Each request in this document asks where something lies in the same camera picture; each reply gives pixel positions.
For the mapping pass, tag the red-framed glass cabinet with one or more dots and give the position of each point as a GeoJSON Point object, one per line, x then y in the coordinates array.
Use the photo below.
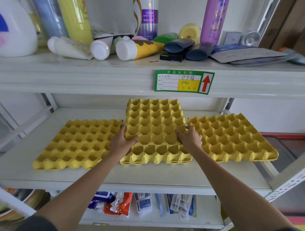
{"type": "Point", "coordinates": [286, 147]}

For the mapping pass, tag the white square box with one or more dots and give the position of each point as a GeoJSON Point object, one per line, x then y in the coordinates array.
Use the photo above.
{"type": "Point", "coordinates": [231, 38]}

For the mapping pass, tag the yellow-green bottle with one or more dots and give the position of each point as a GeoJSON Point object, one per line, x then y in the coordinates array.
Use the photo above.
{"type": "Point", "coordinates": [76, 21]}

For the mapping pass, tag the person's dark sleeve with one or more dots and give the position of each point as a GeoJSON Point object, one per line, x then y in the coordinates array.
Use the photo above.
{"type": "Point", "coordinates": [35, 225]}

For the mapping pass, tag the small black box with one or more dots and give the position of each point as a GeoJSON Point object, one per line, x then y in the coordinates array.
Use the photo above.
{"type": "Point", "coordinates": [171, 57]}

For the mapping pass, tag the person's left forearm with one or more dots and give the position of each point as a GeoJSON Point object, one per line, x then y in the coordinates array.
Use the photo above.
{"type": "Point", "coordinates": [90, 188]}

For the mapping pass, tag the stack of bowls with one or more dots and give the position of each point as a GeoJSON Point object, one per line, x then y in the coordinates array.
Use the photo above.
{"type": "Point", "coordinates": [21, 202]}

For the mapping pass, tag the yellow tube with white cap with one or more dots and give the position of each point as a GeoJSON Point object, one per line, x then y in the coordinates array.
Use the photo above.
{"type": "Point", "coordinates": [140, 48]}

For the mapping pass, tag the person's right hand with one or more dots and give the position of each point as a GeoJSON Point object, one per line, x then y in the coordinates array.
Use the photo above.
{"type": "Point", "coordinates": [191, 140]}

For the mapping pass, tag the white tube with round cap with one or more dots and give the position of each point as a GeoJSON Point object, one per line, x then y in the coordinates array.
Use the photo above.
{"type": "Point", "coordinates": [101, 48]}

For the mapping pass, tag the person's left hand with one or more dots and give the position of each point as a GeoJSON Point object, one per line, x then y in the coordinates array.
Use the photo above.
{"type": "Point", "coordinates": [119, 147]}

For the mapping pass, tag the blue toothbrush pack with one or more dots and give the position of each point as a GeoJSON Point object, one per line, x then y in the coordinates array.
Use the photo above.
{"type": "Point", "coordinates": [182, 204]}

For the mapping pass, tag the white cream tube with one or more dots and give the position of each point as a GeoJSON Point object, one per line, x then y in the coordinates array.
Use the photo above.
{"type": "Point", "coordinates": [69, 48]}

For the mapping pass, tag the dark blue flat bottle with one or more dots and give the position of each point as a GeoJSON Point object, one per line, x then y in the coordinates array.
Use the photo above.
{"type": "Point", "coordinates": [178, 45]}
{"type": "Point", "coordinates": [200, 51]}

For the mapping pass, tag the person's right forearm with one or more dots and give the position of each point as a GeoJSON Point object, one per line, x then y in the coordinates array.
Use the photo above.
{"type": "Point", "coordinates": [228, 192]}

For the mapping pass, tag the clear toothbrush pack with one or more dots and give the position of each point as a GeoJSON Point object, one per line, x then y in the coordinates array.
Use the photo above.
{"type": "Point", "coordinates": [160, 204]}

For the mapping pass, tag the person's right thumb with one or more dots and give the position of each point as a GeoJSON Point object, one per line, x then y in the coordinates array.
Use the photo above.
{"type": "Point", "coordinates": [180, 134]}

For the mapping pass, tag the person's left thumb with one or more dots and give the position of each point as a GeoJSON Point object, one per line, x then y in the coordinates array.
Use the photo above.
{"type": "Point", "coordinates": [133, 141]}

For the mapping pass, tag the yellow round soap box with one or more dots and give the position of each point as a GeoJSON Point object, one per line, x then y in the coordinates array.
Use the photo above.
{"type": "Point", "coordinates": [190, 32]}

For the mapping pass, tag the tall purple bottle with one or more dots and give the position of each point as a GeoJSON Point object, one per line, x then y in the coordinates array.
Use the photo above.
{"type": "Point", "coordinates": [213, 21]}

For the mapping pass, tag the white metal shelf unit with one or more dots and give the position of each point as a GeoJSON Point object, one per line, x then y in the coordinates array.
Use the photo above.
{"type": "Point", "coordinates": [71, 78]}

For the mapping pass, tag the blue and white wipes packet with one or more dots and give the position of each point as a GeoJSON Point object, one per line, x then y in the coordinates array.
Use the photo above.
{"type": "Point", "coordinates": [102, 198]}

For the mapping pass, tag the orange and white packet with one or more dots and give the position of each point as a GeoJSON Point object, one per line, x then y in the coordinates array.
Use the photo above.
{"type": "Point", "coordinates": [119, 205]}

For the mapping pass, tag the yellow egg tray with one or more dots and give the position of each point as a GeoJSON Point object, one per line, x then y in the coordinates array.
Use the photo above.
{"type": "Point", "coordinates": [78, 145]}
{"type": "Point", "coordinates": [233, 138]}
{"type": "Point", "coordinates": [154, 121]}
{"type": "Point", "coordinates": [157, 154]}

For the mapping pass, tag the blue sachet packet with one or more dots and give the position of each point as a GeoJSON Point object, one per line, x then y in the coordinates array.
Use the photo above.
{"type": "Point", "coordinates": [233, 48]}

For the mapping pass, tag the grey sachet packet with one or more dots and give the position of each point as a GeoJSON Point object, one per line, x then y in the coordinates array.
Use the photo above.
{"type": "Point", "coordinates": [250, 56]}

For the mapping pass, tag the silver metal ladle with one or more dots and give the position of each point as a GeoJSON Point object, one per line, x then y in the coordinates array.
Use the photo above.
{"type": "Point", "coordinates": [250, 38]}

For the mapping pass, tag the large white detergent bottle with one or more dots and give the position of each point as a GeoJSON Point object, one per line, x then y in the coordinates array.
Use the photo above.
{"type": "Point", "coordinates": [16, 33]}

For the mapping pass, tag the white and purple bottle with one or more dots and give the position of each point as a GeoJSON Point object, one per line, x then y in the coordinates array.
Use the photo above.
{"type": "Point", "coordinates": [147, 19]}

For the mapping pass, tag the green shelf price label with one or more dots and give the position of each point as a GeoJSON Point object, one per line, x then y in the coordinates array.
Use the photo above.
{"type": "Point", "coordinates": [171, 82]}

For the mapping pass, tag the pale yellow bottle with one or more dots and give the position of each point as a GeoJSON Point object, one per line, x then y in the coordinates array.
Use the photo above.
{"type": "Point", "coordinates": [39, 31]}

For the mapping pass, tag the green flat bottle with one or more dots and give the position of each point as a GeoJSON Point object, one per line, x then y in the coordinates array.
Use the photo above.
{"type": "Point", "coordinates": [165, 37]}

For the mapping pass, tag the light blue bottle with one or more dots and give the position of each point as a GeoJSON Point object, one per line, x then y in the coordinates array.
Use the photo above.
{"type": "Point", "coordinates": [50, 19]}

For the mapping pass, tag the blue tube with orange cap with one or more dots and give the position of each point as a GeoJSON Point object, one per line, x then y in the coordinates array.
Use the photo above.
{"type": "Point", "coordinates": [294, 56]}

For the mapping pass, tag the brown wooden door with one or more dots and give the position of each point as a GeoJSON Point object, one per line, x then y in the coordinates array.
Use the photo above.
{"type": "Point", "coordinates": [283, 23]}

